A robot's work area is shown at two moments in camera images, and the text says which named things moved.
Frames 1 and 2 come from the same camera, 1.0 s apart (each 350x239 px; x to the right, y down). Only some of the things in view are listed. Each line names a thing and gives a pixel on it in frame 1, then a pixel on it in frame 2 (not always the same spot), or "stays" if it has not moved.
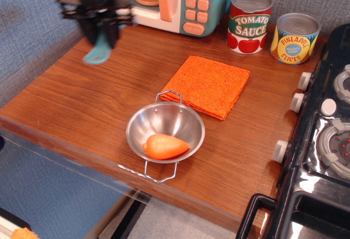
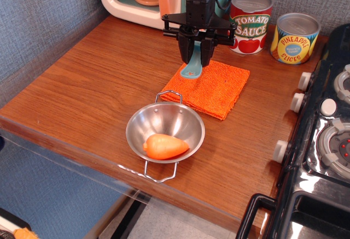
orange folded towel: (212, 87) stays
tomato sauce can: (249, 19) stays
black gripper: (94, 1) to (200, 20)
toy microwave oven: (193, 5) stays
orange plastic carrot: (162, 146) stays
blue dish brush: (99, 53) to (193, 69)
